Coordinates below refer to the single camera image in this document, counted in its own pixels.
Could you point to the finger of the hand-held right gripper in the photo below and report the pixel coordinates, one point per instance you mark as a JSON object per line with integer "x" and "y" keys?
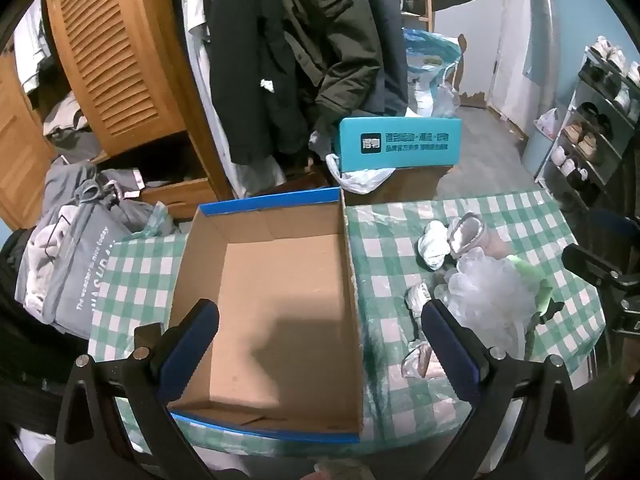
{"x": 592, "y": 262}

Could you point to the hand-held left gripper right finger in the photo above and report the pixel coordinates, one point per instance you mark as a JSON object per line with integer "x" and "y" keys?
{"x": 445, "y": 335}

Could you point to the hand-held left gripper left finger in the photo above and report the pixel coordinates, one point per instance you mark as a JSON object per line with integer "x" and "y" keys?
{"x": 192, "y": 330}

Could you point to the small plastic sock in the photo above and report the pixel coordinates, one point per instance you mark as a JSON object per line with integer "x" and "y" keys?
{"x": 417, "y": 300}
{"x": 420, "y": 362}

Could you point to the white mesh bath sponge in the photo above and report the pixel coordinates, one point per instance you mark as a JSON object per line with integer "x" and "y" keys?
{"x": 485, "y": 300}

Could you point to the light green soft cloth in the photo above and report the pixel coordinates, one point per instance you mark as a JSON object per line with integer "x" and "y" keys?
{"x": 532, "y": 280}

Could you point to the blue cardboard box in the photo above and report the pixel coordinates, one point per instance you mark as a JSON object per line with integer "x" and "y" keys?
{"x": 280, "y": 320}

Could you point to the white sock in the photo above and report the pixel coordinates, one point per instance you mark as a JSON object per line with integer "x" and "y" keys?
{"x": 434, "y": 245}

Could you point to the grey fleece sock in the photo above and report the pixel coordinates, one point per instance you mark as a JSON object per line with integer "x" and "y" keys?
{"x": 470, "y": 232}

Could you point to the green checked tablecloth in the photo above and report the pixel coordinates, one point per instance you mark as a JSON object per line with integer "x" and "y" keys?
{"x": 390, "y": 240}

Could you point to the group of shoes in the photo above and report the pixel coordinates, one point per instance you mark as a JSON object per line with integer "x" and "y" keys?
{"x": 582, "y": 140}

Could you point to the grey printed tote bag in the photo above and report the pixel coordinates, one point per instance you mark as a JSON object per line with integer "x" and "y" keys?
{"x": 75, "y": 270}

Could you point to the metal shoe rack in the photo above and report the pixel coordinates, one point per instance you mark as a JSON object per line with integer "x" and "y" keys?
{"x": 595, "y": 125}

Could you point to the white red plastic bag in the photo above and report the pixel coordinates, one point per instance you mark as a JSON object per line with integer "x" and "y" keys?
{"x": 547, "y": 124}

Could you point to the brown cardboard box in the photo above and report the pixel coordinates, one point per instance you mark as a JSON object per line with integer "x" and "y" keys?
{"x": 415, "y": 185}

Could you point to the grey clothing pile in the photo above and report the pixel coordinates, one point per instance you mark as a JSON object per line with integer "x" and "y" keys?
{"x": 75, "y": 180}

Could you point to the teal box lid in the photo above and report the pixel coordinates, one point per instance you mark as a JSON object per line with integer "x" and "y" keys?
{"x": 400, "y": 142}

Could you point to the clear plastic bag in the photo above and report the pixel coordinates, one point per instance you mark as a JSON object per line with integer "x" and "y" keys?
{"x": 445, "y": 102}

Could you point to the white door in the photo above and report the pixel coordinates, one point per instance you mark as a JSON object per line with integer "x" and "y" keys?
{"x": 520, "y": 35}

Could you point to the wooden wardrobe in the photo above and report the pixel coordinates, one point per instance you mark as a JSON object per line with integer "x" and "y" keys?
{"x": 20, "y": 160}

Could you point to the blue plastic bag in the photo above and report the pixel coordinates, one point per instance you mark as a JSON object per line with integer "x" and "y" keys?
{"x": 430, "y": 50}

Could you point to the white hanging shirt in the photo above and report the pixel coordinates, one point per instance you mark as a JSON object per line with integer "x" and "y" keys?
{"x": 195, "y": 60}

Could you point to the black jacket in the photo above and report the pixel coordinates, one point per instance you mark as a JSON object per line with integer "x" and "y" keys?
{"x": 250, "y": 60}

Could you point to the wooden louvered door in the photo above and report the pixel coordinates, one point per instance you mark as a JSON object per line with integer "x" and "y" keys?
{"x": 115, "y": 55}

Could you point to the dark navy coat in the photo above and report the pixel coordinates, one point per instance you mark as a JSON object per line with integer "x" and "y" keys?
{"x": 390, "y": 35}

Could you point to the olive green jacket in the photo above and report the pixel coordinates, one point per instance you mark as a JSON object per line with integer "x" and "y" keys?
{"x": 330, "y": 35}

